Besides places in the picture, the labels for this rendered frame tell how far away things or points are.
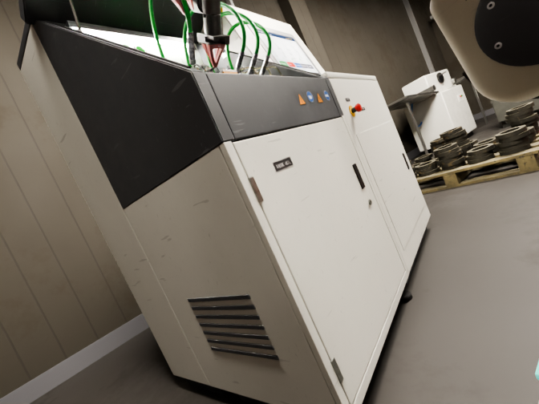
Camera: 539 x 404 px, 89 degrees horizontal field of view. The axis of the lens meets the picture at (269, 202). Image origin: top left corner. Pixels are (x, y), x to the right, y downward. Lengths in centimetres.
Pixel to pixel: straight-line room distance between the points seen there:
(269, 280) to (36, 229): 206
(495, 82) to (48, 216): 248
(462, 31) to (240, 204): 46
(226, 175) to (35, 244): 202
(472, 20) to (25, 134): 260
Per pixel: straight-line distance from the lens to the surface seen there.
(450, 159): 273
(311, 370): 78
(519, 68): 41
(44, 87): 137
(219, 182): 64
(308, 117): 94
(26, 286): 252
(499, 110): 500
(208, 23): 106
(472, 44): 42
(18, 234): 253
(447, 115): 488
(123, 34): 138
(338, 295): 81
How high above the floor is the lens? 68
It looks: 4 degrees down
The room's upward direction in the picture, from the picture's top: 24 degrees counter-clockwise
